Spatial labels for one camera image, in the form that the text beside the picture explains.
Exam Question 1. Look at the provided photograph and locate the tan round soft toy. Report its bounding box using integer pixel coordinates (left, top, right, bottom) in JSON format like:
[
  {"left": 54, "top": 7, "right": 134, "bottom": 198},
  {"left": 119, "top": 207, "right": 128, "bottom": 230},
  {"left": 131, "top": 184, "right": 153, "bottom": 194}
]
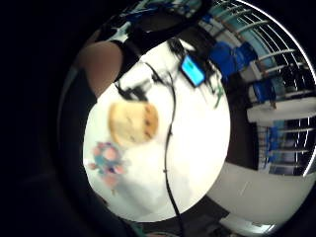
[{"left": 108, "top": 100, "right": 160, "bottom": 146}]

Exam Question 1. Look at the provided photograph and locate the phone with blue screen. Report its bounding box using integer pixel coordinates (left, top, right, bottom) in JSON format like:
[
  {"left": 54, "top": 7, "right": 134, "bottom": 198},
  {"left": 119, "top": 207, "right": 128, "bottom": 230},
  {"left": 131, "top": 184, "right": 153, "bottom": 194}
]
[{"left": 179, "top": 53, "right": 207, "bottom": 89}]

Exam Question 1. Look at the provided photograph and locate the blue chair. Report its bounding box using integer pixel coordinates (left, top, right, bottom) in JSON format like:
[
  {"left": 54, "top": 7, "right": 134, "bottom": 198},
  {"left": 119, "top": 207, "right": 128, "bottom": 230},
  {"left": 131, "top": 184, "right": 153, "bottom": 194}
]
[
  {"left": 208, "top": 40, "right": 260, "bottom": 83},
  {"left": 251, "top": 78, "right": 281, "bottom": 105}
]

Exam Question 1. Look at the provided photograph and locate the white side table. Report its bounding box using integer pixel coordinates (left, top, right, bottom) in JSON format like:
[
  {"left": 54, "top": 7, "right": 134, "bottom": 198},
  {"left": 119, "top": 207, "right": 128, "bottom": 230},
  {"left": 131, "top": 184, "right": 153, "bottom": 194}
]
[{"left": 246, "top": 96, "right": 316, "bottom": 124}]

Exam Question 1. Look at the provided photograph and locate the black cable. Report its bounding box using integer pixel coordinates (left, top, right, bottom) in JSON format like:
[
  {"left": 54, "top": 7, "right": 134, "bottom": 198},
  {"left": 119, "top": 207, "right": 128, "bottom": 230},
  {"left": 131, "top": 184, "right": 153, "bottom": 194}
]
[{"left": 144, "top": 61, "right": 188, "bottom": 237}]

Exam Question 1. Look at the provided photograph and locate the black device with cables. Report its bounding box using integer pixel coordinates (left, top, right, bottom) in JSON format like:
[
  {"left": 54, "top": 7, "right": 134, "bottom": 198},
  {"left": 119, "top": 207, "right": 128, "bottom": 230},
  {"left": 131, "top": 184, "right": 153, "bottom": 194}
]
[{"left": 114, "top": 78, "right": 156, "bottom": 102}]

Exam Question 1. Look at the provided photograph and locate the green cable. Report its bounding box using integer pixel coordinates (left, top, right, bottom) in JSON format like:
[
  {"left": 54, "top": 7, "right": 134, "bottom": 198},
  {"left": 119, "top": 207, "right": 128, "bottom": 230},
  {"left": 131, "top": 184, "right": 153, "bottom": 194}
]
[{"left": 212, "top": 82, "right": 227, "bottom": 110}]

